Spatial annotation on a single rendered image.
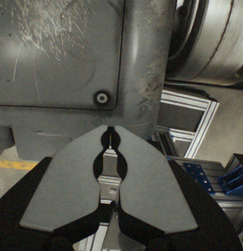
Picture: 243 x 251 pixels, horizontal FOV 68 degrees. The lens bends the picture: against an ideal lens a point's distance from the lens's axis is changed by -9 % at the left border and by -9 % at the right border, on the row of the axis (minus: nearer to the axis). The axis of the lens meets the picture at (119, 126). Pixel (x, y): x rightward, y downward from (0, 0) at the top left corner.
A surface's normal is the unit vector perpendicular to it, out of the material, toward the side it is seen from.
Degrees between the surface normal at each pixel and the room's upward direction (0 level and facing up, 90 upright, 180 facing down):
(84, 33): 0
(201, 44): 26
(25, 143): 0
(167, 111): 0
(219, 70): 43
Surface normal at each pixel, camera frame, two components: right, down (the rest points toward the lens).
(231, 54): -0.01, 0.86
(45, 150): 0.03, 0.49
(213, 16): 0.01, 0.66
